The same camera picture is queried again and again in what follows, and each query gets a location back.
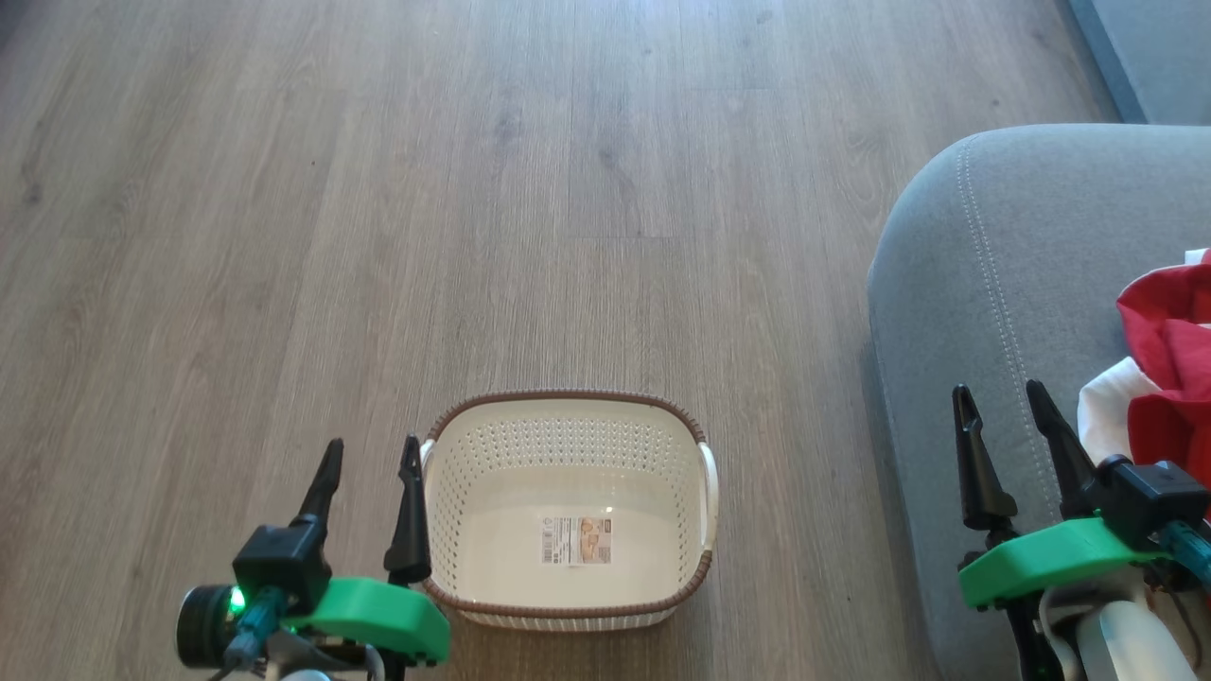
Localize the paper label sticker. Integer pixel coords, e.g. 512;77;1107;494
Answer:
539;514;615;568

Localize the red and white cloth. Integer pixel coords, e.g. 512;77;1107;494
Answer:
1077;248;1211;526

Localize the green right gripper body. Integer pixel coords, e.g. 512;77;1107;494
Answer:
957;516;1174;611

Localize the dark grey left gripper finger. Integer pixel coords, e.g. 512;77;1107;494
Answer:
293;438;346;531
383;434;433;585

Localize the teal camera cable connector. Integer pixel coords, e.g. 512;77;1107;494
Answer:
1156;522;1211;593
222;586;287;669

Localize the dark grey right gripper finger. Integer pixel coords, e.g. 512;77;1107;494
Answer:
1026;379;1103;519
952;383;1019;533

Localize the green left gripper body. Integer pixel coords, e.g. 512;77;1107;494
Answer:
284;575;452;665

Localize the grey and yellow sofa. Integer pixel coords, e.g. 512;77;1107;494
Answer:
868;0;1211;681

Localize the white laundry basket brown rim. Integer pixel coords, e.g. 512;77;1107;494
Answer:
416;388;720;633

